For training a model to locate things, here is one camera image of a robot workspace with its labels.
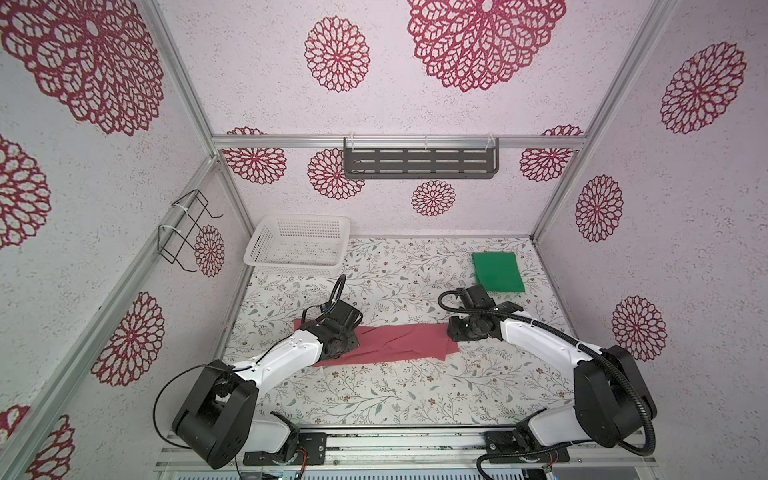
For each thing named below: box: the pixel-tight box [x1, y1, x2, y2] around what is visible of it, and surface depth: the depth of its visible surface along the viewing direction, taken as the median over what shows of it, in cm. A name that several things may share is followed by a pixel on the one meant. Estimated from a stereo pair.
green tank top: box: [472, 252, 526, 292], surface depth 112 cm
